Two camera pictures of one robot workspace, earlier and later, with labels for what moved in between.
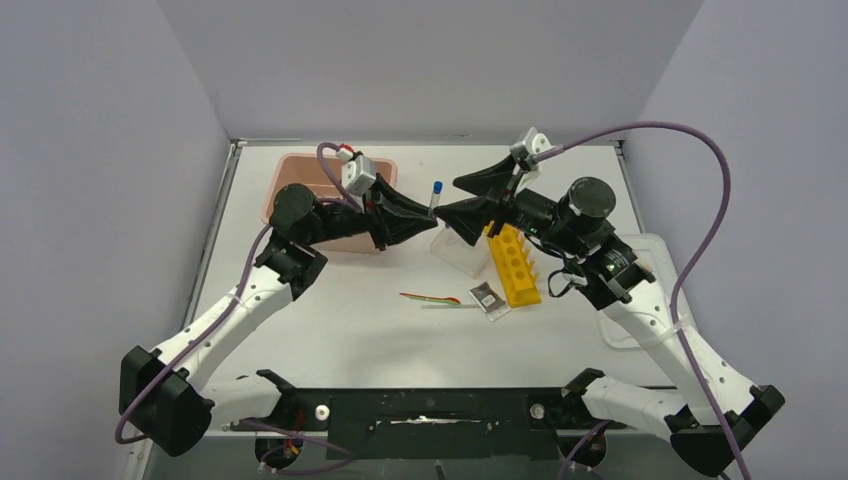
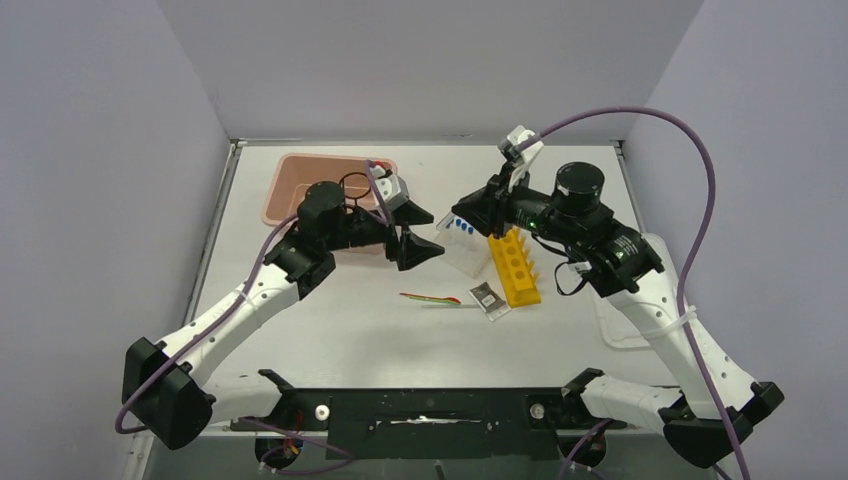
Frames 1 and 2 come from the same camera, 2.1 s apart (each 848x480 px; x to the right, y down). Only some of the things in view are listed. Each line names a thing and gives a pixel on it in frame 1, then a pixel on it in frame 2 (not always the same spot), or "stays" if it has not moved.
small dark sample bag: (493, 304) stays
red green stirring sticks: (446, 300) stays
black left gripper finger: (396, 226) → (406, 250)
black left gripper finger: (390, 198) stays
